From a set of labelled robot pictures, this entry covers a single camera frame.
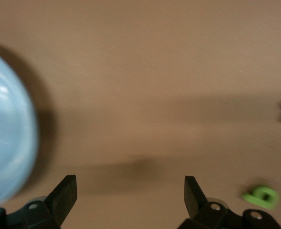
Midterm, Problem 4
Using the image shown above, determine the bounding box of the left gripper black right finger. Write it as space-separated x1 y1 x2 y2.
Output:
178 176 281 229

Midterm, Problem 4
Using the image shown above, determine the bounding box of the green lowercase letter b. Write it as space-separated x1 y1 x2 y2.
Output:
241 185 281 210

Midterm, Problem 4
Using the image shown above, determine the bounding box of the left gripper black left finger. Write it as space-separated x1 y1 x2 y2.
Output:
0 175 78 229

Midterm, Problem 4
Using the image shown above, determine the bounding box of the blue plate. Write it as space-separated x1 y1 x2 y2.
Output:
0 46 40 208

